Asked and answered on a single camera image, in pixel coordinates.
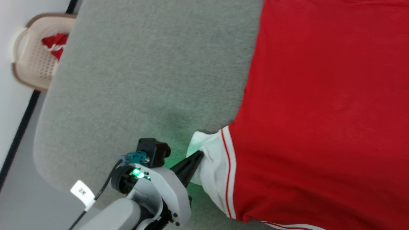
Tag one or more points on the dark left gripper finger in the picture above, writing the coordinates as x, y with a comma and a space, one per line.
190, 174
188, 161

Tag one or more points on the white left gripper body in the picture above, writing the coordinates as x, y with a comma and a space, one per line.
169, 191

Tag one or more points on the red shirt with white sleeves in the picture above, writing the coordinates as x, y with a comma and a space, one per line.
319, 95

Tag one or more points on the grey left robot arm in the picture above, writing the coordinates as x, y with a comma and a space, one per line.
118, 215

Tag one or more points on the black floor strip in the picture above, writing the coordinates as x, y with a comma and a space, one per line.
19, 134

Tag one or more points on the red garment with white trim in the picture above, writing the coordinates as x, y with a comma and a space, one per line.
56, 41

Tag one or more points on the beige plastic laundry basket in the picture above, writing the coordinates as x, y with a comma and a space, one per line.
35, 68

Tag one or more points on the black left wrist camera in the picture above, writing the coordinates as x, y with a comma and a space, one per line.
153, 151

